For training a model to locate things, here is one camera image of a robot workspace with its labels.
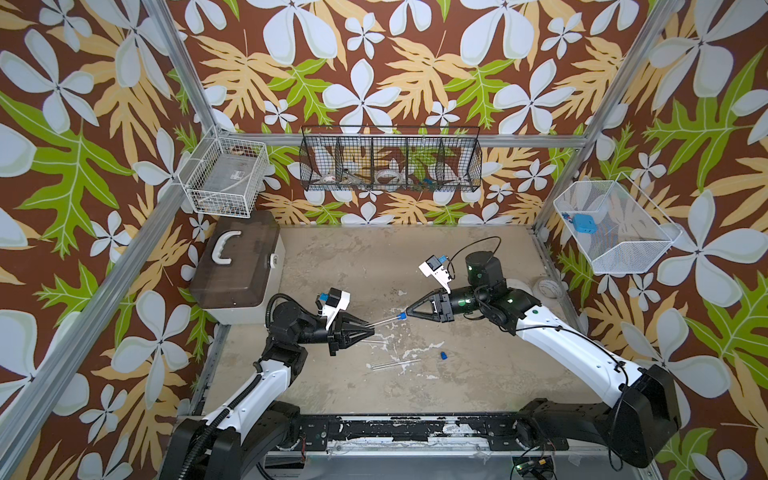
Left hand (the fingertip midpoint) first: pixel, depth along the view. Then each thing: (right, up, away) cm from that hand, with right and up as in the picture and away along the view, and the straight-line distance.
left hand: (372, 328), depth 69 cm
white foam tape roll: (+50, +7, +33) cm, 60 cm away
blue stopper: (+7, +4, -3) cm, 8 cm away
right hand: (+9, +4, -2) cm, 10 cm away
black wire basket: (+5, +50, +29) cm, 58 cm away
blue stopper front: (+21, -13, +18) cm, 30 cm away
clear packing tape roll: (+59, +6, +32) cm, 68 cm away
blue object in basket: (+62, +27, +16) cm, 69 cm away
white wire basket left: (-44, +41, +17) cm, 62 cm away
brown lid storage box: (-45, +13, +29) cm, 55 cm away
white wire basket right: (+68, +24, +8) cm, 72 cm away
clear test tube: (-1, -9, +21) cm, 22 cm away
